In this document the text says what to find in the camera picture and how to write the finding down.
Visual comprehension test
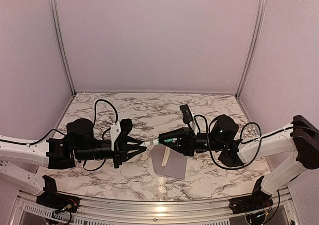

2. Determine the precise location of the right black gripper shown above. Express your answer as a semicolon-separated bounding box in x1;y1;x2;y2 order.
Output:
159;127;225;157

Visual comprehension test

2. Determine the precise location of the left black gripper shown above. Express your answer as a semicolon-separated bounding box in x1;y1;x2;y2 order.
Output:
75;138;147;170

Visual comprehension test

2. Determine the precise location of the cream paper letter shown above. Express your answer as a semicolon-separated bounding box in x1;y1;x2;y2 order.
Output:
161;147;170;167

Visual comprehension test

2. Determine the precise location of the green white glue stick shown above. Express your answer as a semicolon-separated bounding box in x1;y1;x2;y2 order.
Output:
152;138;177;145

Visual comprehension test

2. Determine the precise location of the grey envelope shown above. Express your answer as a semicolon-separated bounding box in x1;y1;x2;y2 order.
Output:
151;145;187;179

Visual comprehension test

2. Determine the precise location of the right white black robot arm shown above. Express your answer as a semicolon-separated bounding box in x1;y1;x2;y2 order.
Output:
158;114;319;209

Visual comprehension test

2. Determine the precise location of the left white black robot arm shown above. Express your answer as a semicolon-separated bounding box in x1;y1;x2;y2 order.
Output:
0;118;146;208

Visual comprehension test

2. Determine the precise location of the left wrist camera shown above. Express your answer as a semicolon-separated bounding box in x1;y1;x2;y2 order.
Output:
110;122;121;151

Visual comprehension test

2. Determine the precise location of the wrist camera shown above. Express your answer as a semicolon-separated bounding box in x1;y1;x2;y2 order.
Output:
110;122;121;151
179;104;194;130

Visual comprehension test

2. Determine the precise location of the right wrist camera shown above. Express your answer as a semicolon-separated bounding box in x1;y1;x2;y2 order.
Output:
179;104;194;130

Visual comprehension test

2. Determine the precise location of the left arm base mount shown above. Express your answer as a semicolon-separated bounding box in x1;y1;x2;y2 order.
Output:
36;175;80;225

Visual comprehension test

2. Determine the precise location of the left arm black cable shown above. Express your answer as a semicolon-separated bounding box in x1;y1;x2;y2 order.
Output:
0;99;119;171

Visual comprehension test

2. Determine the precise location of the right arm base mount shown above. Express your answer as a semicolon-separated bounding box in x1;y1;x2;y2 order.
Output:
229;176;273;214

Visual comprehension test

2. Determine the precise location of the front aluminium rail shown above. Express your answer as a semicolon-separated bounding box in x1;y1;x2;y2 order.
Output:
9;182;300;225

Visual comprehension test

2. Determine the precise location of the right aluminium frame post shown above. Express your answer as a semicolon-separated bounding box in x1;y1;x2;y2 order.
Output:
235;0;267;100

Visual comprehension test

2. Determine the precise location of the aluminium frame post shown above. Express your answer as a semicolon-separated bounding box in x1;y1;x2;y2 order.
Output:
49;0;77;97
235;0;267;100

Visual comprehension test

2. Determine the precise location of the left aluminium frame post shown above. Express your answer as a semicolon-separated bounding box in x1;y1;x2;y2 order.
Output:
49;0;77;97

